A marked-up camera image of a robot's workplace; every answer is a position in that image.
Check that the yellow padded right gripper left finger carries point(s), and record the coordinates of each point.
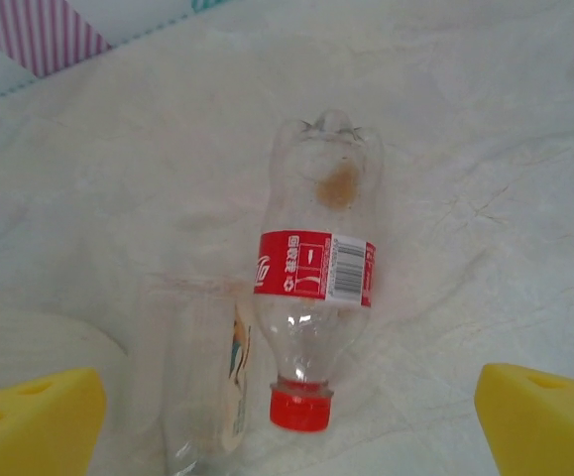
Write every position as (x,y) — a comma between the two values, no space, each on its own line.
(34,426)

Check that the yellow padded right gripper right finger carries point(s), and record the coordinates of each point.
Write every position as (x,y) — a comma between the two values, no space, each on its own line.
(544,426)

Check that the clear cola bottle red label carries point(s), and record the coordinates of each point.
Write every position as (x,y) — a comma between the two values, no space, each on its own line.
(316,268)

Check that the clear bottle green print label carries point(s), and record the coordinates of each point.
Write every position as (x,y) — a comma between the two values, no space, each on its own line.
(192,372)

